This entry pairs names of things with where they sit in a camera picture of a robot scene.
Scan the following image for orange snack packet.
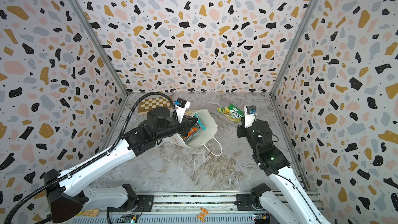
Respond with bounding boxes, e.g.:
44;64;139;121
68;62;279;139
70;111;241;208
183;123;202;143

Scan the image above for right circuit board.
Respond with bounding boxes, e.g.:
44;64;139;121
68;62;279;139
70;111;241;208
254;213;271;224

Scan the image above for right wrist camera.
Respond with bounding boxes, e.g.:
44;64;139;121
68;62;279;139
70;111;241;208
244;105;257;128

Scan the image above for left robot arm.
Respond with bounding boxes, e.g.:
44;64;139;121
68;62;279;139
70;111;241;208
44;107;198;224

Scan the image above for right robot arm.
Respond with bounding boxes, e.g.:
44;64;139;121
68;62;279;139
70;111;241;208
237;117;329;224

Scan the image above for wooden chessboard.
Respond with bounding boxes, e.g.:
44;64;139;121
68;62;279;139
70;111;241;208
138;95;173;115

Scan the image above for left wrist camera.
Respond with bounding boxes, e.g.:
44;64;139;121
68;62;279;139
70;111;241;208
174;97;191;123

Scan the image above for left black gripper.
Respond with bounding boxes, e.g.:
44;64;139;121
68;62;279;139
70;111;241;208
155;115;200;143

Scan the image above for white paper bag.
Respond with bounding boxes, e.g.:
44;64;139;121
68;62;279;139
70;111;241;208
169;110;223;157

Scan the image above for circuit board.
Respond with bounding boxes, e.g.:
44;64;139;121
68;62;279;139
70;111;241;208
254;213;271;224
117;215;139;224

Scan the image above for black corrugated cable conduit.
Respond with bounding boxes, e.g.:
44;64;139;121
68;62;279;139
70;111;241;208
2;92;179;224

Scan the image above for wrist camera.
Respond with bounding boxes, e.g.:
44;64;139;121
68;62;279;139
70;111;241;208
244;105;257;128
174;97;191;123

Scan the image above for wooden tag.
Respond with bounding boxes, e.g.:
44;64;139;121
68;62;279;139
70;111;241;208
80;209;101;218

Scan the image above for yellow green snack packet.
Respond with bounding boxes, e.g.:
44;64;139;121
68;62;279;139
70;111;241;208
217;104;244;123

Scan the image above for green teal snack packet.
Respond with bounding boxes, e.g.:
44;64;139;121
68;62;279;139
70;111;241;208
194;113;206;131

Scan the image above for left circuit board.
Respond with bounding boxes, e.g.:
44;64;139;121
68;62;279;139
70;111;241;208
117;215;139;224

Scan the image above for orange clips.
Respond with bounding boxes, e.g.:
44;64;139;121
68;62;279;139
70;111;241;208
197;207;209;223

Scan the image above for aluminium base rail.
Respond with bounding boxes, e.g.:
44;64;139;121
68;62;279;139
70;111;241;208
69;191;324;224

